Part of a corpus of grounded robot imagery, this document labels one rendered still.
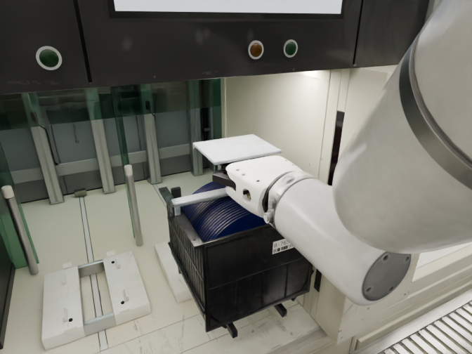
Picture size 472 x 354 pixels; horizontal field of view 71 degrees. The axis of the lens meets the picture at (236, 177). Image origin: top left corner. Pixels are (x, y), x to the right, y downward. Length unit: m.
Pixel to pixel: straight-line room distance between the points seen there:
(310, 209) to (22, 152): 1.13
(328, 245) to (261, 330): 0.46
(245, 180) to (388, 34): 0.30
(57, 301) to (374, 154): 0.79
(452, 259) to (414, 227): 0.93
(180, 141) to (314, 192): 1.06
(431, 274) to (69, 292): 0.90
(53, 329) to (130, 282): 0.18
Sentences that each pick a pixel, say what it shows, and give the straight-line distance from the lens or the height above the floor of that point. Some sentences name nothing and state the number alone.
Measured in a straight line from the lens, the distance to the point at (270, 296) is 0.62.
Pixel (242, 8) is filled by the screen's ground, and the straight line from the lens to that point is 0.41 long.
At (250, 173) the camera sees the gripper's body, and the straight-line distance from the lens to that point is 0.45.
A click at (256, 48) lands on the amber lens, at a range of 0.42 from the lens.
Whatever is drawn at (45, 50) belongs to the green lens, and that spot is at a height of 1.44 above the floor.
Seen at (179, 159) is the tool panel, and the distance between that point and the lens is 1.42.
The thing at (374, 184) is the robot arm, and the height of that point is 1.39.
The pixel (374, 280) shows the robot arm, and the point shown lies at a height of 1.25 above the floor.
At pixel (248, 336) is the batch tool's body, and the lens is 0.76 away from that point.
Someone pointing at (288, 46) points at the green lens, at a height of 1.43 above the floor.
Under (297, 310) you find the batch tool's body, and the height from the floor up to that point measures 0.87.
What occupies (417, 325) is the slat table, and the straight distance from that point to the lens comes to 1.03.
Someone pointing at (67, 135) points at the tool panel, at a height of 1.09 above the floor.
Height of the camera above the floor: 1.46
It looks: 25 degrees down
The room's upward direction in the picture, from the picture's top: straight up
